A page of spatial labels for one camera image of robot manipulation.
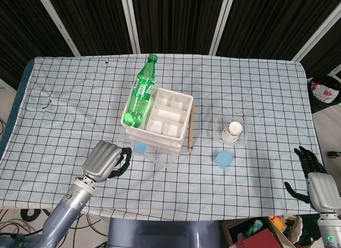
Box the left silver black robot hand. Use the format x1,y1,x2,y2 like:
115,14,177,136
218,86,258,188
82,140,133,182

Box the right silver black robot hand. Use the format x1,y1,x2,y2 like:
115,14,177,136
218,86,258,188
283,146,341,214

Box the small blue foam cube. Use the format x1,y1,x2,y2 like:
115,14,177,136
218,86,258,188
135,141,149,154

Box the brown cardboard box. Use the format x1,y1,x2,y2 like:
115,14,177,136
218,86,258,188
221,215,294,248

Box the white plastic bag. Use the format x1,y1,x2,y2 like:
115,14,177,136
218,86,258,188
282,214,304,243

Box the black grid checkered tablecloth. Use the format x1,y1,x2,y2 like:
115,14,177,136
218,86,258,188
0,54,327,222

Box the green plastic bottle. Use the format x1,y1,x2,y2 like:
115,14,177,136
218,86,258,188
123,53,159,129

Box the clear plastic tray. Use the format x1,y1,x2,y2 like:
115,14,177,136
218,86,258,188
213,117,248,149

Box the black trash bag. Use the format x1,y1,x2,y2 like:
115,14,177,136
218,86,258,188
306,75,341,115

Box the grey-blue robot torso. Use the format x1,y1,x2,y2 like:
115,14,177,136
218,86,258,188
108,217,232,248

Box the wooden stick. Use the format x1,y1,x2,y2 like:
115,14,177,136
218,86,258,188
187,101,196,154

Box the large blue foam cube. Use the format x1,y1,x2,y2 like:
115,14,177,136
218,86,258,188
214,149,233,169

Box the white paper cup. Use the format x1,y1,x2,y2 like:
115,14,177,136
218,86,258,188
221,121,243,144

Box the white divided tray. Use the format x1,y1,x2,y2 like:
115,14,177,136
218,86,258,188
121,87,194,154

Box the black floor cables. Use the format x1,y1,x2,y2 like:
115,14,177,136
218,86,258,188
0,207,110,248

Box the white partition post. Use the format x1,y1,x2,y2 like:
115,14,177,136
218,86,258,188
34,0,80,57
119,0,141,54
209,0,237,55
291,0,341,62

